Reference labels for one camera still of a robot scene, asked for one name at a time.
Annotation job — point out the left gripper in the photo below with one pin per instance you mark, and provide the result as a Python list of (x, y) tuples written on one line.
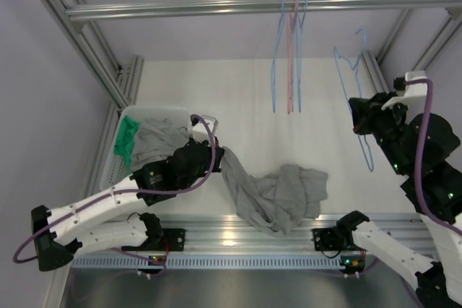
[(219, 153)]

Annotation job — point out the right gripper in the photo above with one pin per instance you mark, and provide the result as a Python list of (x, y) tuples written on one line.
[(364, 111)]

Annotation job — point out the grey tank top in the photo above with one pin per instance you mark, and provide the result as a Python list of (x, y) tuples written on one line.
[(156, 140), (277, 202)]

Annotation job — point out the green tank top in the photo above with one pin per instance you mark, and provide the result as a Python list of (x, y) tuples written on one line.
[(124, 143)]

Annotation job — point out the pink wire hanger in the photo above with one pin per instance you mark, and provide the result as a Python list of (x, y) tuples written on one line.
[(291, 20)]

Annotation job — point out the light blue wire hanger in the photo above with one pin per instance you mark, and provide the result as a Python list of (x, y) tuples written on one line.
[(279, 31)]

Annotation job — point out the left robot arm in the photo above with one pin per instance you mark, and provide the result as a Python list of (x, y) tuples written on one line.
[(116, 217)]

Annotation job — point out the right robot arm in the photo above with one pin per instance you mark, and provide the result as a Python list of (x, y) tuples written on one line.
[(417, 150)]

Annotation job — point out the white plastic basket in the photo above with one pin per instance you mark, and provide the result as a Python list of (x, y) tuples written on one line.
[(115, 168)]

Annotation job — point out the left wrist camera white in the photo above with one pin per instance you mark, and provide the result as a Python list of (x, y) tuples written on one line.
[(198, 129)]

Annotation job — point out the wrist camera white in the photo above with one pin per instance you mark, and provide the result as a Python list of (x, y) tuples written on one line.
[(413, 87), (198, 129)]

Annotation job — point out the right aluminium frame strut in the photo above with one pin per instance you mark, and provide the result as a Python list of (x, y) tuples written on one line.
[(403, 40)]

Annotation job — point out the aluminium frame strut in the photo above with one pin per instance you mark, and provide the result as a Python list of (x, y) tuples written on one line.
[(120, 81), (403, 40)]

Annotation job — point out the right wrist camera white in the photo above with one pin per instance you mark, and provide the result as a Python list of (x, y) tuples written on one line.
[(413, 87)]

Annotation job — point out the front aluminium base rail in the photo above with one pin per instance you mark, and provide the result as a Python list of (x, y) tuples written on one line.
[(222, 235)]

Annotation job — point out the left aluminium frame strut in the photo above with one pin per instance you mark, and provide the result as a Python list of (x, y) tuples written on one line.
[(120, 81)]

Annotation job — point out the grey slotted cable duct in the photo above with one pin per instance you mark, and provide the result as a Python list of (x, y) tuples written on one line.
[(177, 262)]

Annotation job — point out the aluminium hanging rail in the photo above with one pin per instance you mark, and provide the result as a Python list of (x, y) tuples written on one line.
[(197, 8)]

